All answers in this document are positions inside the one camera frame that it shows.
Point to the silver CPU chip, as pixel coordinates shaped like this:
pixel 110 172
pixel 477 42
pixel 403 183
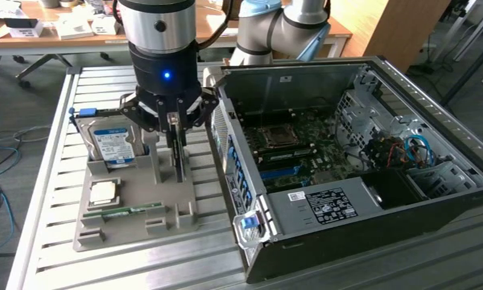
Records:
pixel 102 193

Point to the green RAM stick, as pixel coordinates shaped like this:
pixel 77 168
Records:
pixel 119 211

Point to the pile of papers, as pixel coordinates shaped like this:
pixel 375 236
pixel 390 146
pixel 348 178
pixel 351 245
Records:
pixel 3 12

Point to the white box with label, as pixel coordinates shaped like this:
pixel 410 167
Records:
pixel 103 27

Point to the tape roll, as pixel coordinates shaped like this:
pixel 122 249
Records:
pixel 69 3

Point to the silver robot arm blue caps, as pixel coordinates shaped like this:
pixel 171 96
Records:
pixel 157 27

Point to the grey plastic parts rack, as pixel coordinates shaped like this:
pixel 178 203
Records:
pixel 137 193

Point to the metal CPU socket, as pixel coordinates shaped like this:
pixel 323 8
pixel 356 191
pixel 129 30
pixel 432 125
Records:
pixel 279 134

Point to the flat white box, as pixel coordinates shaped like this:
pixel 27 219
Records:
pixel 74 30

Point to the brown cardboard box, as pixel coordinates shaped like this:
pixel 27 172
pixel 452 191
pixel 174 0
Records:
pixel 232 9

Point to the white paper sheets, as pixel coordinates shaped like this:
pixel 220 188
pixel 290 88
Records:
pixel 228 28

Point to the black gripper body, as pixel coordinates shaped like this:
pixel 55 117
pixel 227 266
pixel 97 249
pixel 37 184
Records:
pixel 165 69

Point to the white box with black opening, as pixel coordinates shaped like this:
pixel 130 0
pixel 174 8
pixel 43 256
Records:
pixel 23 30

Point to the silver disk bay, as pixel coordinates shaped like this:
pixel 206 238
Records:
pixel 445 181

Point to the wooden cabinet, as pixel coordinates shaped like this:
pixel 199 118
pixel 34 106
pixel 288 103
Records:
pixel 406 30

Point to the RAM stick with black chips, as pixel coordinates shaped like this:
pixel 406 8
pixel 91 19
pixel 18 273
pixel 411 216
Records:
pixel 284 155

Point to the black open PC case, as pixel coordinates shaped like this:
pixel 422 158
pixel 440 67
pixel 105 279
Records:
pixel 346 241

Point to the grey cup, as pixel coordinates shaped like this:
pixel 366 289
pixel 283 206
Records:
pixel 49 3

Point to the wooden desk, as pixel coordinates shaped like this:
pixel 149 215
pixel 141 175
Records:
pixel 43 42

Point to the grey desk leg with casters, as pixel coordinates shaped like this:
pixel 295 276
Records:
pixel 35 66

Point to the hard disk in blue caddy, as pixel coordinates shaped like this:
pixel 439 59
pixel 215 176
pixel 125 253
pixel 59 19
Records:
pixel 107 142

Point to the green motherboard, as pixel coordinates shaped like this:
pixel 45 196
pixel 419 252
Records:
pixel 326 157

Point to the grey power supply with label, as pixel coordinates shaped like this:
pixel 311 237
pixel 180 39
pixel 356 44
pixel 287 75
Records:
pixel 294 214

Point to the graphics card with black shroud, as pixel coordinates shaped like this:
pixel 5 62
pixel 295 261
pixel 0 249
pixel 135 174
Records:
pixel 179 166

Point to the blue power supply latch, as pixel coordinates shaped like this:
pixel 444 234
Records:
pixel 248 222

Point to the blue expansion slot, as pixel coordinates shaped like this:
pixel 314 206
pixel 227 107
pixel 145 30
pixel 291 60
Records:
pixel 279 172

